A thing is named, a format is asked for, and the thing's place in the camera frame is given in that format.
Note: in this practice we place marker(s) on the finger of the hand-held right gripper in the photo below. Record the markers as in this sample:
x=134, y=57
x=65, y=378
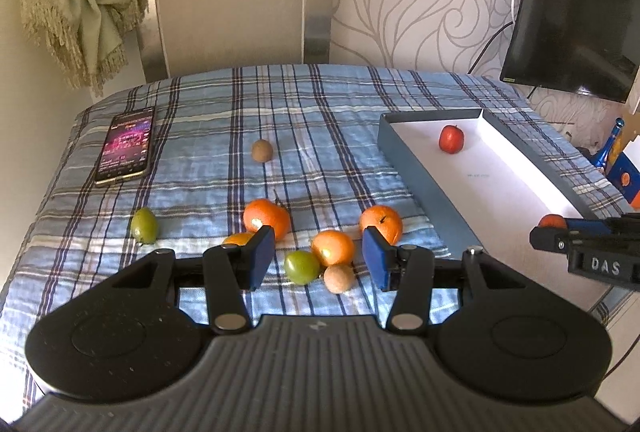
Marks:
x=550, y=239
x=587, y=224

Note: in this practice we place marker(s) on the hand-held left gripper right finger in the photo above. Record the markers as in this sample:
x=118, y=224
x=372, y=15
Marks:
x=375, y=257

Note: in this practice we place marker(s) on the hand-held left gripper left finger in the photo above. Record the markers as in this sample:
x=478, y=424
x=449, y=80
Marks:
x=262, y=252

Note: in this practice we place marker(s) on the yellowish orange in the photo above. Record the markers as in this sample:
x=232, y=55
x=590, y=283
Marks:
x=239, y=239

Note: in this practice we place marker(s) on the brown kiwi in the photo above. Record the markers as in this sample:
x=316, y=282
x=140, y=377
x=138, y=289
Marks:
x=339, y=278
x=261, y=150

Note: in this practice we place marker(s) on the green fruit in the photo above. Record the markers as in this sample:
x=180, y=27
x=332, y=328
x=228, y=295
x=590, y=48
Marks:
x=302, y=267
x=144, y=225

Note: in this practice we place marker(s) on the grey box with white inside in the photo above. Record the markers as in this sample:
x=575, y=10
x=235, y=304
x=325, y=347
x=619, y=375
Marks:
x=500, y=172

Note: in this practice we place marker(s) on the orange and blue carton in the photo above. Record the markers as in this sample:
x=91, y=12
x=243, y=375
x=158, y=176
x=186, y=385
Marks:
x=625, y=179

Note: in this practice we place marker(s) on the blue bottle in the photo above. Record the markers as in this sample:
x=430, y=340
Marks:
x=607, y=147

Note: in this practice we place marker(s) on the red apple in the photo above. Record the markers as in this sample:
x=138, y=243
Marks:
x=451, y=139

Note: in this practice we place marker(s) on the blue plaid blanket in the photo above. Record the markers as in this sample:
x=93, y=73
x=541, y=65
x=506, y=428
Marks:
x=310, y=112

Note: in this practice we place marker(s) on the smartphone with lit screen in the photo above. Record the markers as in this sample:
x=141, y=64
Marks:
x=125, y=144

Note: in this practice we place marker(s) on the black television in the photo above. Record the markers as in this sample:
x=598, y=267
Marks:
x=575, y=2

